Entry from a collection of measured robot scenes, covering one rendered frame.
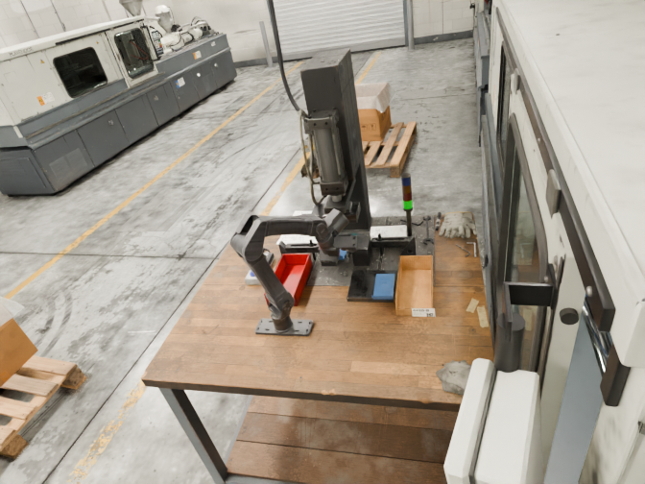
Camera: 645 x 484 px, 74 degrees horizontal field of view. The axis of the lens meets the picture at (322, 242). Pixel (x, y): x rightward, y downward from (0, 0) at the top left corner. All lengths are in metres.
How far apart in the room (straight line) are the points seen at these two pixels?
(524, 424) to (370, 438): 1.48
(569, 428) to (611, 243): 0.77
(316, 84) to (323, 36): 9.55
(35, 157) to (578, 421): 5.99
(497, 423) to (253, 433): 1.67
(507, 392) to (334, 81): 1.15
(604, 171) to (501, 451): 0.34
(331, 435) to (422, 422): 0.40
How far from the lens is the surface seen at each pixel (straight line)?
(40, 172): 6.37
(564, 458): 1.15
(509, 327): 0.56
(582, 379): 1.29
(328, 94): 1.52
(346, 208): 1.59
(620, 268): 0.45
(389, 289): 1.56
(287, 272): 1.77
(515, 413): 0.59
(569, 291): 0.61
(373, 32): 10.79
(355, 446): 2.01
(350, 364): 1.37
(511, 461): 0.56
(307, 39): 11.19
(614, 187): 0.56
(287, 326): 1.49
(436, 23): 10.68
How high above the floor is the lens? 1.94
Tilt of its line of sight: 33 degrees down
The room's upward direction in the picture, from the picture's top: 12 degrees counter-clockwise
